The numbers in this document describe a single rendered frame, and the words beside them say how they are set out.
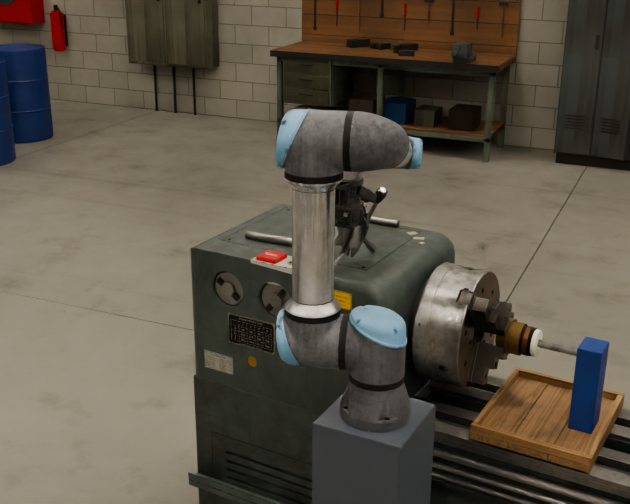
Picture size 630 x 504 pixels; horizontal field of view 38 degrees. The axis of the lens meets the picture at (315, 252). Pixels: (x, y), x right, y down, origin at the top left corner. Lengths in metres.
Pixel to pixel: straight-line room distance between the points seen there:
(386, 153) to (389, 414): 0.54
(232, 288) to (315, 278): 0.65
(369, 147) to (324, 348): 0.43
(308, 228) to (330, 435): 0.44
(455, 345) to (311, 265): 0.60
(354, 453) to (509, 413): 0.65
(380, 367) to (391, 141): 0.46
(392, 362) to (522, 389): 0.78
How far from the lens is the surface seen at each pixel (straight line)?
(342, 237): 2.34
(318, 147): 1.72
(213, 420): 2.66
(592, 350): 2.32
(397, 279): 2.29
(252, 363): 2.49
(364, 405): 1.89
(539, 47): 8.91
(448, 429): 2.40
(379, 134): 1.72
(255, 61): 9.89
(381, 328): 1.82
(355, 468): 1.94
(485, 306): 2.30
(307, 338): 1.85
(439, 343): 2.30
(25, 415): 4.30
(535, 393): 2.56
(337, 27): 9.40
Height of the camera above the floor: 2.10
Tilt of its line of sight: 20 degrees down
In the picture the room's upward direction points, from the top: straight up
